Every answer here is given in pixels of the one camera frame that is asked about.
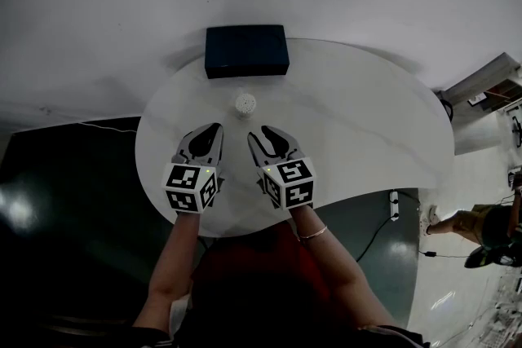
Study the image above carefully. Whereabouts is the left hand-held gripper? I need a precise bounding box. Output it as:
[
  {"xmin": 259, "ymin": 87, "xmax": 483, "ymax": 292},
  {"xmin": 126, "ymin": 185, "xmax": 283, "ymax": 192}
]
[{"xmin": 161, "ymin": 123, "xmax": 224, "ymax": 214}]

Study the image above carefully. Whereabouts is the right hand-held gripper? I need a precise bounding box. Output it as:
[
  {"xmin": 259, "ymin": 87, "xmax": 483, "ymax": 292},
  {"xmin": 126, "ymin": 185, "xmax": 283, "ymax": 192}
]
[{"xmin": 247, "ymin": 126, "xmax": 317, "ymax": 211}]

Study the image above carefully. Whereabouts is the small white cup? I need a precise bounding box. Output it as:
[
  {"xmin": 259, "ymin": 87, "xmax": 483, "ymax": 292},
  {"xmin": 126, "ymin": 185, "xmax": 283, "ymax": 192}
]
[{"xmin": 234, "ymin": 92, "xmax": 258, "ymax": 121}]

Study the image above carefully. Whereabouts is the person's right forearm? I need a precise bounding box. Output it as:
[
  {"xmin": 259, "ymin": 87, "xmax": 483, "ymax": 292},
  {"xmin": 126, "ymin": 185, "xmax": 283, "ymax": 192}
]
[{"xmin": 290, "ymin": 205, "xmax": 395, "ymax": 330}]

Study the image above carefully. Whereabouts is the person's left forearm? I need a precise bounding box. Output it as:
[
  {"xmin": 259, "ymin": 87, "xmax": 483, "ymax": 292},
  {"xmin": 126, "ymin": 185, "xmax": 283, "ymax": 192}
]
[{"xmin": 132, "ymin": 209, "xmax": 203, "ymax": 333}]

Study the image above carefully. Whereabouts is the dark blue box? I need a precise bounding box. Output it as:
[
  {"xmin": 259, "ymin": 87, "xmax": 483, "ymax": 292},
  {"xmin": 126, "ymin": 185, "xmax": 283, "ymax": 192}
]
[{"xmin": 204, "ymin": 24, "xmax": 291, "ymax": 80}]

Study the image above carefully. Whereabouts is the person's red shirt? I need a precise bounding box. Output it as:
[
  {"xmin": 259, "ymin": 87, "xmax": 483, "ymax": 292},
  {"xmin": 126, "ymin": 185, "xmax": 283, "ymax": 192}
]
[{"xmin": 190, "ymin": 222, "xmax": 332, "ymax": 325}]

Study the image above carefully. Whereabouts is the white power strip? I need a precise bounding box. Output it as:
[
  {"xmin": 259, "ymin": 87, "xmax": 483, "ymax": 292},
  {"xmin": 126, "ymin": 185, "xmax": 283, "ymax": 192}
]
[{"xmin": 388, "ymin": 190, "xmax": 400, "ymax": 222}]

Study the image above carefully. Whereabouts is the grey open shelf unit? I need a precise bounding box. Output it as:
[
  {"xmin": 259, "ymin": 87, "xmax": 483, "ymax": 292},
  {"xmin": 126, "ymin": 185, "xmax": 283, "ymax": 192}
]
[{"xmin": 435, "ymin": 51, "xmax": 522, "ymax": 156}]

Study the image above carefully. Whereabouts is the black office chair base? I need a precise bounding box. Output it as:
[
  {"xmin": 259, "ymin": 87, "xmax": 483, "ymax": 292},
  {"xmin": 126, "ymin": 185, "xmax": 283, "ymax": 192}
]
[{"xmin": 511, "ymin": 108, "xmax": 522, "ymax": 148}]

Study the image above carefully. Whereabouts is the thin white floor cable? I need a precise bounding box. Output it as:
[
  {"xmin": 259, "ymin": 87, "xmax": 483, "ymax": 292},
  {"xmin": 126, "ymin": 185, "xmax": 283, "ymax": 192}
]
[{"xmin": 76, "ymin": 121, "xmax": 138, "ymax": 134}]

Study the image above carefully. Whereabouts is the silver wrist bracelet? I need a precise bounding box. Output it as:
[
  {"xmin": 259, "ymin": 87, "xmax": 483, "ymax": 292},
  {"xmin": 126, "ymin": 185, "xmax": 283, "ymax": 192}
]
[{"xmin": 297, "ymin": 225, "xmax": 329, "ymax": 240}]

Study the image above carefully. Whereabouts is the black floor cable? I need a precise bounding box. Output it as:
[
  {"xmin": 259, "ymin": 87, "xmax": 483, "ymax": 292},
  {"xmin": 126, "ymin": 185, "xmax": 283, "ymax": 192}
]
[{"xmin": 355, "ymin": 215, "xmax": 395, "ymax": 263}]

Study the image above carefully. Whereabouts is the black looped cable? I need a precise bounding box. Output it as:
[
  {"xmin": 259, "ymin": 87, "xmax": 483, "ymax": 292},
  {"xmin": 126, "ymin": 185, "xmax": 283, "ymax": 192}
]
[{"xmin": 437, "ymin": 97, "xmax": 455, "ymax": 122}]

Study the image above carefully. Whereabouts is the white wire rack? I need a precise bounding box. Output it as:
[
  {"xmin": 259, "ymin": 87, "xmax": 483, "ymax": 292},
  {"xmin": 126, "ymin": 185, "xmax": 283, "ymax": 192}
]
[{"xmin": 487, "ymin": 256, "xmax": 522, "ymax": 339}]

